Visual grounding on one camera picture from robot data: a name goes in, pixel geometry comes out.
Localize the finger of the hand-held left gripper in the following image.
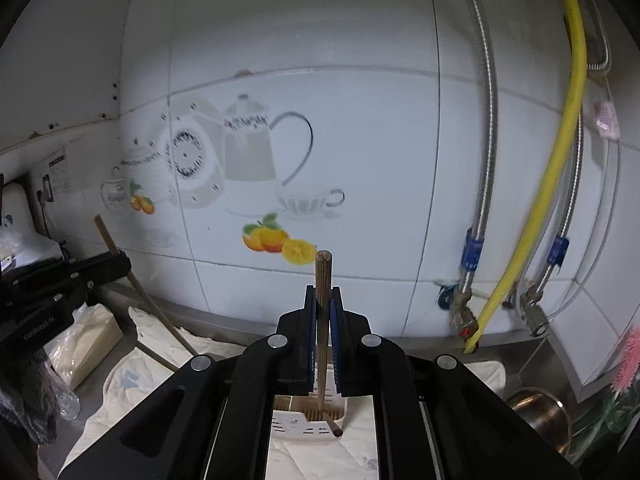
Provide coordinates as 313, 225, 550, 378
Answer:
4, 279, 97, 327
14, 251, 132, 289

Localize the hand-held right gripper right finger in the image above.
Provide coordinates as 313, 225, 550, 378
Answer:
331, 285, 583, 480

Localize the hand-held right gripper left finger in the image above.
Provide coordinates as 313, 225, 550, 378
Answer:
57, 284, 318, 480

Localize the pale wooden chopstick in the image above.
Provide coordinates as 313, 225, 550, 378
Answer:
93, 213, 199, 357

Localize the brown round wooden chopstick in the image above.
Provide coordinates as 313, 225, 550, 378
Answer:
314, 249, 334, 410

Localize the dark wooden chopstick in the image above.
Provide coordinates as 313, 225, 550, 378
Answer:
320, 407, 344, 437

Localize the beige plastic utensil holder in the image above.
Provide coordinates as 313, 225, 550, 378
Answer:
270, 393, 351, 445

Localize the person's left hand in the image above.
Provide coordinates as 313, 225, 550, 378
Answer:
0, 347, 57, 447

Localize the plastic-wrapped beige packet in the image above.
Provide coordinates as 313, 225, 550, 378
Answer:
49, 304, 125, 392

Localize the white plastic appliance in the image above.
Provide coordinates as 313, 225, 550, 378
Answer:
0, 181, 67, 273

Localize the clear plastic bag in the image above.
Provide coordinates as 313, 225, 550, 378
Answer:
56, 379, 82, 422

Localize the cream quilted printed mat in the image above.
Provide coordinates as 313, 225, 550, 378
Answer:
59, 305, 507, 480

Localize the plain metal valve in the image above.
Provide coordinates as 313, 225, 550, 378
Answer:
516, 284, 552, 339

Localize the brown metal cup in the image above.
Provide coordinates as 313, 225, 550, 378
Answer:
504, 386, 572, 462

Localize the pink artificial flower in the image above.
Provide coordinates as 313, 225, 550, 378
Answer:
570, 326, 640, 467

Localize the pink paper tag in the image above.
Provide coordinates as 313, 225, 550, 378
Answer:
592, 100, 621, 140

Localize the black power cable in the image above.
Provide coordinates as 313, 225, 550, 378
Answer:
38, 174, 55, 237

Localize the white wall label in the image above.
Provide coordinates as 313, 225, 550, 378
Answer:
46, 149, 72, 196

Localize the metal valve with blue handle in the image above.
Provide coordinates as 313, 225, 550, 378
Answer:
437, 279, 479, 342

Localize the blue hose tag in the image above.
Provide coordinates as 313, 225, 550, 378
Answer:
546, 234, 571, 268
462, 227, 486, 272

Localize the long braided metal hose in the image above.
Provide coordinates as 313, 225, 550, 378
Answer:
442, 0, 501, 311

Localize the short braided metal hose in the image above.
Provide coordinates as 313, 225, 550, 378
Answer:
520, 110, 587, 311

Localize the right braided metal hose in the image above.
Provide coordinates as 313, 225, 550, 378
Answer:
544, 79, 627, 322

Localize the yellow gas hose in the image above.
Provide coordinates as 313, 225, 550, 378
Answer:
463, 0, 589, 357

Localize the grey corrugated hose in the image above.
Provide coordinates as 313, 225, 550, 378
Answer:
580, 0, 614, 80

